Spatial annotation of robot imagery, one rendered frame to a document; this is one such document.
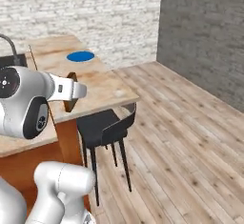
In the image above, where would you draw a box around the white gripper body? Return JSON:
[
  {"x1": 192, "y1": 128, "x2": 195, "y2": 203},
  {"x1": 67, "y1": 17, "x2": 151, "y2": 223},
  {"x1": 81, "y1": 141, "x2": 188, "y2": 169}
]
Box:
[{"x1": 71, "y1": 80, "x2": 88, "y2": 100}]

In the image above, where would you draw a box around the blue round plate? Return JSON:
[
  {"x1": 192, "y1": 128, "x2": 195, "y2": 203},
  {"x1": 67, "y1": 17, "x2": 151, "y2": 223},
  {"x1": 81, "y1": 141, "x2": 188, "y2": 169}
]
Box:
[{"x1": 66, "y1": 50, "x2": 96, "y2": 63}]

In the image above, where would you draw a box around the brown wooden counter cabinet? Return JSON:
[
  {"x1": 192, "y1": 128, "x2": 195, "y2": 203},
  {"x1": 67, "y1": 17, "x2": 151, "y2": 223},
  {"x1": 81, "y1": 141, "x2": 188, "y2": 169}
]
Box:
[{"x1": 0, "y1": 117, "x2": 92, "y2": 214}]

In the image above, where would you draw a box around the brown wooden block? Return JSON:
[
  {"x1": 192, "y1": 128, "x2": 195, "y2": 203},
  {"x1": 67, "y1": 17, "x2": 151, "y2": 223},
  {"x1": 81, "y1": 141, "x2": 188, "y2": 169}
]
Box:
[{"x1": 64, "y1": 71, "x2": 79, "y2": 113}]

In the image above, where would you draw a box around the black chair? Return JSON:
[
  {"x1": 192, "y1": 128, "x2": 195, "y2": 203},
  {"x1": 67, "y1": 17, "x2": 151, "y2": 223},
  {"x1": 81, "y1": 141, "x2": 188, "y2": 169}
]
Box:
[{"x1": 75, "y1": 101, "x2": 138, "y2": 208}]

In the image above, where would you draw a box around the black sink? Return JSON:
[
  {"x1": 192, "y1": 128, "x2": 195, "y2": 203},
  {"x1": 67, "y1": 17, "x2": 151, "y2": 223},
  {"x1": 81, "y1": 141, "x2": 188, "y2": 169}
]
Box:
[{"x1": 0, "y1": 53, "x2": 29, "y2": 71}]

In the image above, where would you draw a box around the black curved tap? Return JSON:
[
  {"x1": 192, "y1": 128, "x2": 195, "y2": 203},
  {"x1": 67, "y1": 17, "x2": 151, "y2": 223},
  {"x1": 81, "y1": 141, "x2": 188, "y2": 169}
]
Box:
[{"x1": 0, "y1": 33, "x2": 21, "y2": 68}]

